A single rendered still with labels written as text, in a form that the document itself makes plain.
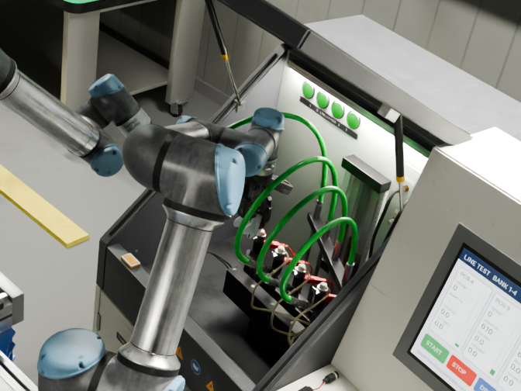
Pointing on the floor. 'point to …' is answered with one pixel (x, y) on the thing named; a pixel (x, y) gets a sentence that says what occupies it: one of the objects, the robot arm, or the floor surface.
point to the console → (432, 250)
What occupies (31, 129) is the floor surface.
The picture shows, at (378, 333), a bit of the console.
